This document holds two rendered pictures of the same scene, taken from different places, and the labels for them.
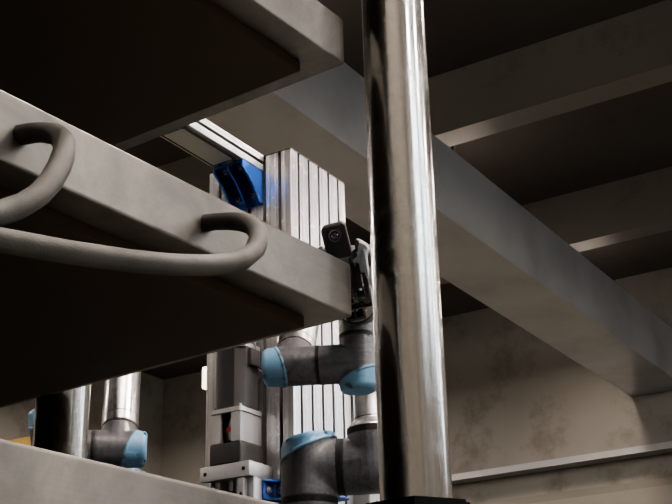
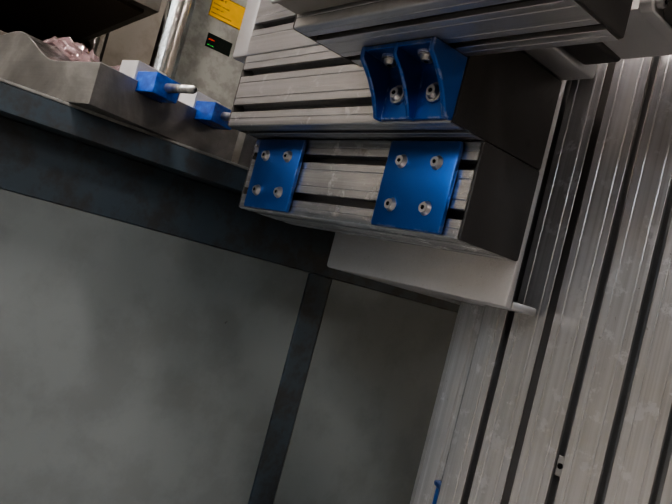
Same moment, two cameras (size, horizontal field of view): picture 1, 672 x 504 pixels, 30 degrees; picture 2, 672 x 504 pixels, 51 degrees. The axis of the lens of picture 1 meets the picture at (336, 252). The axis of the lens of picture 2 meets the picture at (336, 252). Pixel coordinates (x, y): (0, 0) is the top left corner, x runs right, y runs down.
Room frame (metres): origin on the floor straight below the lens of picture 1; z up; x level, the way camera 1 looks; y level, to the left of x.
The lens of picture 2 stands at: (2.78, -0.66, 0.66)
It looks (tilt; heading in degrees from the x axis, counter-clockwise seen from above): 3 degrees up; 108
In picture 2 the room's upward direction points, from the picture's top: 15 degrees clockwise
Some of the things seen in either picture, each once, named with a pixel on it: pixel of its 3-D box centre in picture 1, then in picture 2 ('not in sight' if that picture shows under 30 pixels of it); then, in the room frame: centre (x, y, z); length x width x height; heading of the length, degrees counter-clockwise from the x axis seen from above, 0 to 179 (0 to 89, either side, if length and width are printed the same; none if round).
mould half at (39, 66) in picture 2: not in sight; (74, 91); (2.00, 0.26, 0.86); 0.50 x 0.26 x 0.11; 162
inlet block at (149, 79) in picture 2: not in sight; (162, 87); (2.24, 0.13, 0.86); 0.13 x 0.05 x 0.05; 162
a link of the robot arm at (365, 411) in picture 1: (371, 365); not in sight; (2.53, -0.07, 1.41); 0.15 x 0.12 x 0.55; 84
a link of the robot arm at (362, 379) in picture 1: (350, 364); not in sight; (2.26, -0.02, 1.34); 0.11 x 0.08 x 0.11; 84
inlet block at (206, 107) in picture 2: not in sight; (218, 115); (2.27, 0.23, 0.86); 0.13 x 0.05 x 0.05; 162
